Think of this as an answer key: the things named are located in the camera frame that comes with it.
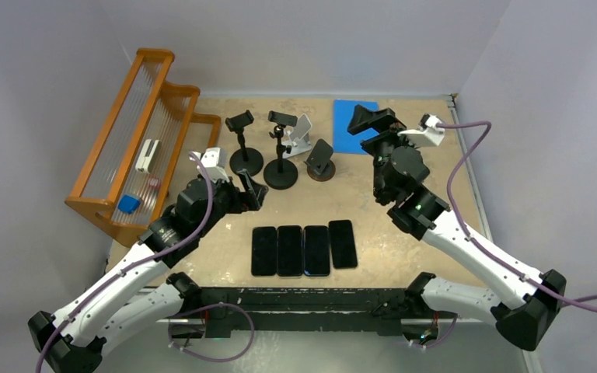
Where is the white device on rack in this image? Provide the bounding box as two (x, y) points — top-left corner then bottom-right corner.
(134, 139), (161, 174)

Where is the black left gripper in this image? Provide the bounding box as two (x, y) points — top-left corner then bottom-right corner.
(195, 169), (266, 238)

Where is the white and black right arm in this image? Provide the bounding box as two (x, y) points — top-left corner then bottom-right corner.
(347, 105), (567, 351)

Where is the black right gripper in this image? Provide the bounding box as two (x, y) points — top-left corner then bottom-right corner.
(347, 105), (427, 200)

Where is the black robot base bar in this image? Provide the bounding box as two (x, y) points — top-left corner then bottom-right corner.
(156, 285), (456, 341)

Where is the black round-base phone stand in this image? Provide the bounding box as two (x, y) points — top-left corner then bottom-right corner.
(225, 110), (264, 176)

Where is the blue rectangular mat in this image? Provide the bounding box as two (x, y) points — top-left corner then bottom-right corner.
(332, 99), (379, 155)

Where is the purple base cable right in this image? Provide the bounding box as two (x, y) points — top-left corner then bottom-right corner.
(407, 311), (459, 351)

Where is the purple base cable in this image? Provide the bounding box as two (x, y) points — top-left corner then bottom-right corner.
(166, 302), (256, 362)
(407, 311), (459, 351)

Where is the blue object on rack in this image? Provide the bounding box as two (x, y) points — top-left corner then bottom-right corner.
(117, 194), (141, 214)

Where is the white folding phone stand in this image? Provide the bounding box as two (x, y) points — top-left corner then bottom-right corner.
(282, 113), (312, 159)

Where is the black phone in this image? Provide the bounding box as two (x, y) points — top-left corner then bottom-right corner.
(303, 225), (331, 277)
(328, 220), (358, 269)
(277, 225), (303, 277)

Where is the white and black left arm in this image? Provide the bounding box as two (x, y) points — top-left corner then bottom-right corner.
(28, 169), (268, 372)

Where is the black tall phone stand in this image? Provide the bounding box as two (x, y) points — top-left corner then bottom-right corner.
(264, 110), (298, 190)

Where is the black smartphone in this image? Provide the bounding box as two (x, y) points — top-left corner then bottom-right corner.
(251, 226), (278, 277)

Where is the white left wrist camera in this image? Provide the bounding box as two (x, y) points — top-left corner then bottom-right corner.
(197, 147), (231, 183)

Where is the orange wooden rack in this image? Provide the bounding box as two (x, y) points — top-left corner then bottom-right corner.
(65, 48), (222, 246)

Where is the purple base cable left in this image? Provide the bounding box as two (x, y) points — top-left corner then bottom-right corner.
(166, 302), (256, 362)

